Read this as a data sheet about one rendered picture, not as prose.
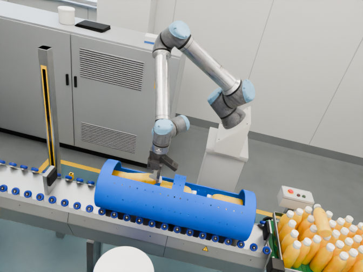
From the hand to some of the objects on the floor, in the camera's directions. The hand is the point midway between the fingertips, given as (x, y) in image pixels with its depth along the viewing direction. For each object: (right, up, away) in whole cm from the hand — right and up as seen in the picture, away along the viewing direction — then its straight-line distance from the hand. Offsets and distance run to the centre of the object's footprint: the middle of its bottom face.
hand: (159, 179), depth 165 cm
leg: (-57, -95, +61) cm, 127 cm away
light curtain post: (-94, -64, +96) cm, 149 cm away
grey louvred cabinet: (-113, +17, +212) cm, 241 cm away
